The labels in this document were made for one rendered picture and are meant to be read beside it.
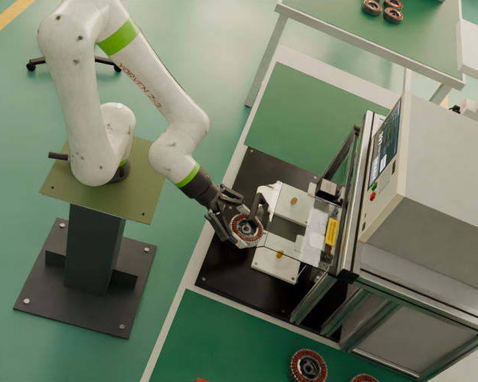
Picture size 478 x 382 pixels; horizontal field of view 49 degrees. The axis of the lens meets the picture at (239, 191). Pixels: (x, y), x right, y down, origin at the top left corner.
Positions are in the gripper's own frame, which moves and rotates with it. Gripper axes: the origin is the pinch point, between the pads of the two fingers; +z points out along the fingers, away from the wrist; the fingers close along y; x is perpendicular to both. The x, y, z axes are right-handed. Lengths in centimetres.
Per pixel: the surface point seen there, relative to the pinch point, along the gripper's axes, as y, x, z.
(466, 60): -88, 60, 30
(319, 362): 30.4, 11.8, 31.0
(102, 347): 18, -88, 15
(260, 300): 17.5, 0.0, 13.8
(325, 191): -21.5, 17.2, 13.5
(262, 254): 1.9, -0.8, 10.3
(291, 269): 3.2, 4.5, 19.1
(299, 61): -115, -8, 5
